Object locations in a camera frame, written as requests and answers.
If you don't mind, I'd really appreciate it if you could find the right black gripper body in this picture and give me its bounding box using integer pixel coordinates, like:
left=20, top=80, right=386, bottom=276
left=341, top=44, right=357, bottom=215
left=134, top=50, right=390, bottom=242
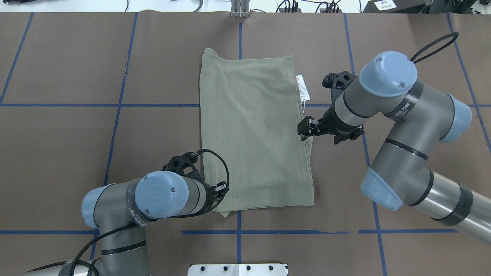
left=315, top=107, right=364, bottom=145

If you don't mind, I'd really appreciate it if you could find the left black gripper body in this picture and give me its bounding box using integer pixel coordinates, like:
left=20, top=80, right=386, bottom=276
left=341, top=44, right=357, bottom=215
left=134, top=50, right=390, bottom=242
left=206, top=182, right=228, bottom=209

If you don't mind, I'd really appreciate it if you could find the green long-sleeve shirt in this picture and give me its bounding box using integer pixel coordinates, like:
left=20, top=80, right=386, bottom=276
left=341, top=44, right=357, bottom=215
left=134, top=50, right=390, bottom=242
left=199, top=48, right=315, bottom=217

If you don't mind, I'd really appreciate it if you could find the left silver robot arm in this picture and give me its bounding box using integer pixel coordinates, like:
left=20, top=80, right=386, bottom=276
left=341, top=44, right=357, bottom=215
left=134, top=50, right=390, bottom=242
left=26, top=171, right=229, bottom=276

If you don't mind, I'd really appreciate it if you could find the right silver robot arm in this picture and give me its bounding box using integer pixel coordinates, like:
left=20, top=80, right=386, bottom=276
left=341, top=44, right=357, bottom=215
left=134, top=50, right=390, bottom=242
left=297, top=51, right=490, bottom=243

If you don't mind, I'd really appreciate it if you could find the white shirt price tag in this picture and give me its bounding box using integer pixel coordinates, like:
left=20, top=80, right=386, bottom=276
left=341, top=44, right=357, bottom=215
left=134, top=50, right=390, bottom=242
left=296, top=75, right=311, bottom=102

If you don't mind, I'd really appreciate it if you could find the white central pillar base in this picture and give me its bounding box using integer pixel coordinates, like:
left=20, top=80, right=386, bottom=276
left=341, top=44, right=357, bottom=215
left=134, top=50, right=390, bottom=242
left=187, top=263, right=289, bottom=276

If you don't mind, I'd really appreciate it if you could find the black labelled box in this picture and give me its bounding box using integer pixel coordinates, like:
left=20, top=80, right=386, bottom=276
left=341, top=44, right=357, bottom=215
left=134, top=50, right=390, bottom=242
left=362, top=0, right=433, bottom=14

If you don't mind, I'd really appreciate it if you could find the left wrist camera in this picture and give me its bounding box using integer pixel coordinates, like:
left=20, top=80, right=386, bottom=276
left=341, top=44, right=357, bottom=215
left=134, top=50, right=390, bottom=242
left=162, top=151, right=203, bottom=181

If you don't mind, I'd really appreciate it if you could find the aluminium frame post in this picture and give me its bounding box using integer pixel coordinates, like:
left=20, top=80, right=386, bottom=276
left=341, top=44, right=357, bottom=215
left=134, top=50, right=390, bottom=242
left=231, top=0, right=250, bottom=18

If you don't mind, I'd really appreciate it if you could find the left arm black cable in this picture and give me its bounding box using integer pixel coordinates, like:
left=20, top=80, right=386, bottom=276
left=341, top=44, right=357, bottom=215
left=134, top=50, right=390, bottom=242
left=27, top=149, right=230, bottom=276

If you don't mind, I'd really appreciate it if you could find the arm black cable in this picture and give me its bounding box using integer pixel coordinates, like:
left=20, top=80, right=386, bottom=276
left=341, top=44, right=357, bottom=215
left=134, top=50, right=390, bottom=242
left=410, top=32, right=459, bottom=64
left=27, top=149, right=230, bottom=276

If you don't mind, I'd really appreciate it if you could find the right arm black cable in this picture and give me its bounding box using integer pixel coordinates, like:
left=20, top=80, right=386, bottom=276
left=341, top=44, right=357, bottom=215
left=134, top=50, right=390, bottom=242
left=410, top=32, right=459, bottom=64

